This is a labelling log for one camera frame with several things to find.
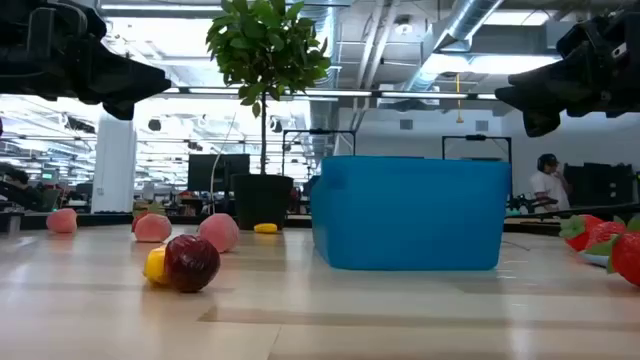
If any blue plastic tupperware container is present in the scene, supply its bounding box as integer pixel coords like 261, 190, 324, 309
309, 154, 512, 272

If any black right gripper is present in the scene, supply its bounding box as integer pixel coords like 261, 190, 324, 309
495, 7, 640, 119

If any dark red toy cherry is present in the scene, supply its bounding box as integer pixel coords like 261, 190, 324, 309
163, 234, 222, 294

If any pink toy peach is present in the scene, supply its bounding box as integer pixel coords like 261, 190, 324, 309
45, 207, 79, 235
197, 212, 241, 254
133, 213, 173, 244

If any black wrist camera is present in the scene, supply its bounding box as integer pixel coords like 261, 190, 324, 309
102, 99, 137, 122
522, 107, 562, 139

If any green potted plant black pot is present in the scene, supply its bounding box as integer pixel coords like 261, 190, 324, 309
205, 0, 332, 231

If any black equipment rack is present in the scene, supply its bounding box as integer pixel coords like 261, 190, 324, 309
563, 162, 637, 209

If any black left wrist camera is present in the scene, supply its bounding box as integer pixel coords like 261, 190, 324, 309
102, 99, 137, 122

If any yellow hanging cord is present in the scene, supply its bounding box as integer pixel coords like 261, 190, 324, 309
454, 73, 465, 125

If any grey square container lid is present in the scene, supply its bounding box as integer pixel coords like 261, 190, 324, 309
579, 251, 612, 269

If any person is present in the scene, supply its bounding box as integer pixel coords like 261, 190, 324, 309
529, 153, 572, 212

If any black aluminium table frame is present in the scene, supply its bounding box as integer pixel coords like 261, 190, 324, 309
0, 202, 640, 237

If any white square pillar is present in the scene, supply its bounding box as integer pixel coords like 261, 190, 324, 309
91, 112, 138, 215

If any black background monitor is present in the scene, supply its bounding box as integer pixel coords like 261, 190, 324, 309
187, 153, 251, 194

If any black metal rig frame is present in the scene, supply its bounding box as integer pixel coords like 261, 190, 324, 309
441, 134, 514, 199

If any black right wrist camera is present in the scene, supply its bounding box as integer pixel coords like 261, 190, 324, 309
522, 107, 562, 139

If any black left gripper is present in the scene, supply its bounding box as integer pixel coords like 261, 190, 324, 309
27, 0, 172, 105

